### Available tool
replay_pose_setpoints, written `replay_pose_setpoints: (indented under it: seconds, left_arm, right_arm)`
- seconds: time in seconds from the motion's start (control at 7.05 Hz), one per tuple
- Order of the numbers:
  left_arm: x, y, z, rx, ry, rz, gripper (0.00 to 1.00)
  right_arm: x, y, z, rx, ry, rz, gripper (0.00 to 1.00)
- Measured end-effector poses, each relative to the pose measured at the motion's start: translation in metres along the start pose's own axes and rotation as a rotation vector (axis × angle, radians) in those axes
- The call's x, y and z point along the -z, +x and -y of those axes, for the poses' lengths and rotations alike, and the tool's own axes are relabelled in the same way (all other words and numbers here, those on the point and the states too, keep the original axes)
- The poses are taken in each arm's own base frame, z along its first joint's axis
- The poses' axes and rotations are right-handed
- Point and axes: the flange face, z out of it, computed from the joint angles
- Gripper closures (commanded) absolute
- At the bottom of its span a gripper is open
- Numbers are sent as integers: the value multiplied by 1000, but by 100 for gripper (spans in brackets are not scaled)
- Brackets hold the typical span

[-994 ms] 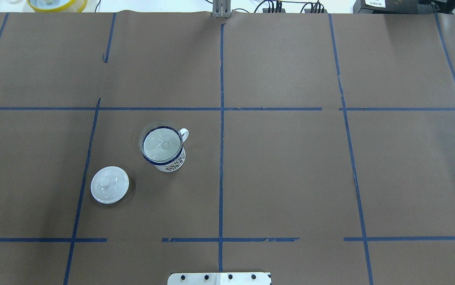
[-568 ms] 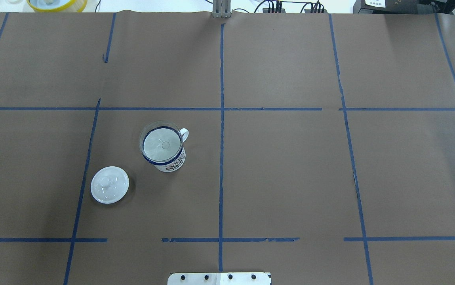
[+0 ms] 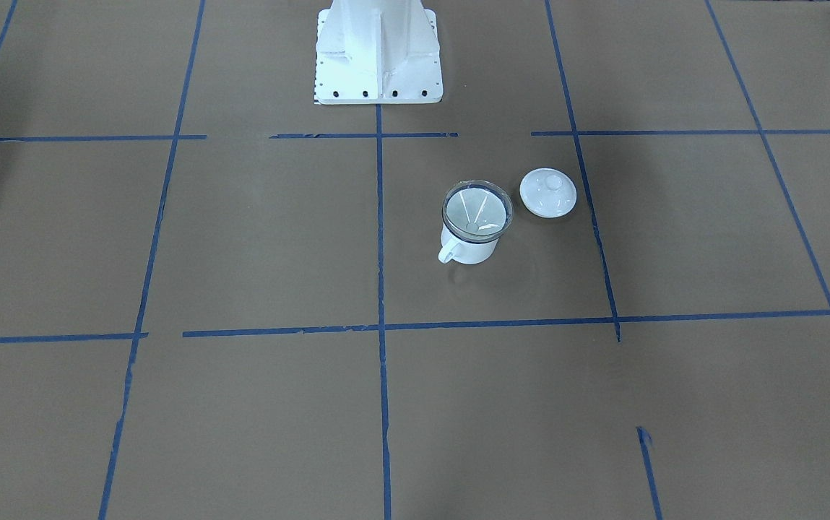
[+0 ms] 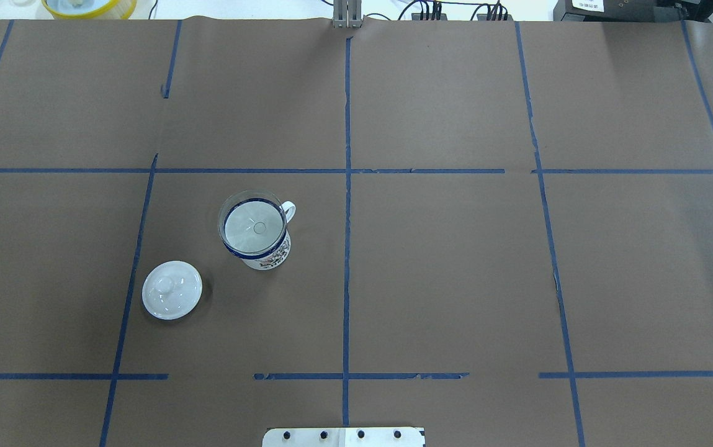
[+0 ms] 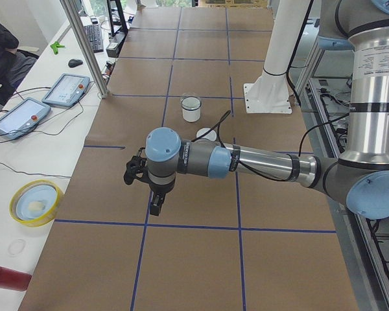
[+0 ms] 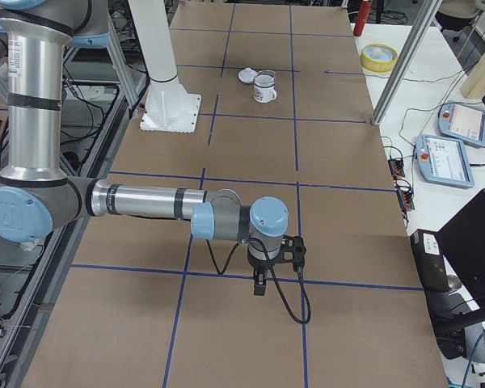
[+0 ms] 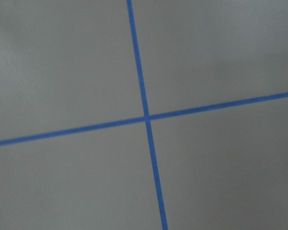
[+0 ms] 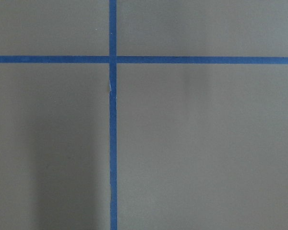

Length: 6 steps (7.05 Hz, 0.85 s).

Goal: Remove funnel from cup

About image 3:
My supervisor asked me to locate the white ceramic lid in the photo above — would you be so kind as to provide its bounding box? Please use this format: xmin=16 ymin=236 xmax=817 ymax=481
xmin=518 ymin=168 xmax=579 ymax=220

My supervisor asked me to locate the white enamel mug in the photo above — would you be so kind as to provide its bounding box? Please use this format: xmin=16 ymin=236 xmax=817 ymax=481
xmin=437 ymin=184 xmax=512 ymax=265

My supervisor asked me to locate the white camera mast pedestal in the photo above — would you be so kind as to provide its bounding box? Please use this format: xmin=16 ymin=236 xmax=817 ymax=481
xmin=314 ymin=1 xmax=444 ymax=105

